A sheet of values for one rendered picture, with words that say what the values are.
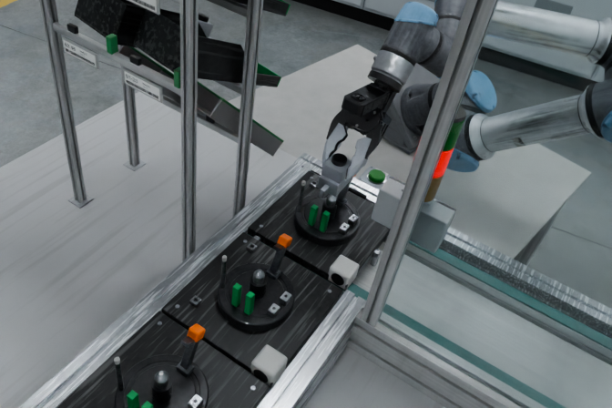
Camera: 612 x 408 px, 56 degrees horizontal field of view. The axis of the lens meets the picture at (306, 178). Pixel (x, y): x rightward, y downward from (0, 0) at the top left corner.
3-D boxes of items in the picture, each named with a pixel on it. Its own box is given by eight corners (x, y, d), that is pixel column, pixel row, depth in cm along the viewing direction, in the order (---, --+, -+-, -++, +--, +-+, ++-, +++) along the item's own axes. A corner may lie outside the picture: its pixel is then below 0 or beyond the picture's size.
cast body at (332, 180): (332, 171, 119) (338, 145, 115) (351, 180, 118) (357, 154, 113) (311, 192, 114) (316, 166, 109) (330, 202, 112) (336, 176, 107)
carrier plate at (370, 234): (307, 176, 137) (309, 169, 135) (397, 223, 129) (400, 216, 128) (247, 233, 120) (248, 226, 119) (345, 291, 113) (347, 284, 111)
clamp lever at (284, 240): (271, 266, 109) (284, 232, 106) (280, 271, 108) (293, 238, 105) (262, 272, 106) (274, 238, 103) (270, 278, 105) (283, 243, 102)
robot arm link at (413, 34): (451, 20, 111) (420, -3, 107) (424, 71, 112) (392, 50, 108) (427, 19, 118) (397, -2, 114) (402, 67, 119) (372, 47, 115)
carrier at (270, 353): (242, 238, 119) (246, 194, 111) (341, 296, 112) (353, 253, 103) (160, 315, 103) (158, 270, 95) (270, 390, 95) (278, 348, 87)
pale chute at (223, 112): (235, 129, 141) (245, 114, 140) (273, 157, 135) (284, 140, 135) (167, 86, 115) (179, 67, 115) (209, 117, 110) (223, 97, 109)
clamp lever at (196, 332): (184, 359, 92) (196, 321, 89) (194, 366, 91) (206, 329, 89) (169, 370, 89) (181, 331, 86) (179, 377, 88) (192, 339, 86)
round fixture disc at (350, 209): (315, 190, 130) (317, 183, 129) (369, 219, 126) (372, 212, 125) (280, 224, 121) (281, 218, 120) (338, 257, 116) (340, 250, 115)
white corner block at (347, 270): (337, 266, 117) (341, 252, 114) (356, 277, 116) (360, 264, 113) (325, 280, 114) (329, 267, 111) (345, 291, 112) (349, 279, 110)
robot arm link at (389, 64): (410, 60, 109) (372, 45, 111) (399, 82, 109) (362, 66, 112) (416, 71, 116) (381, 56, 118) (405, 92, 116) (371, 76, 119)
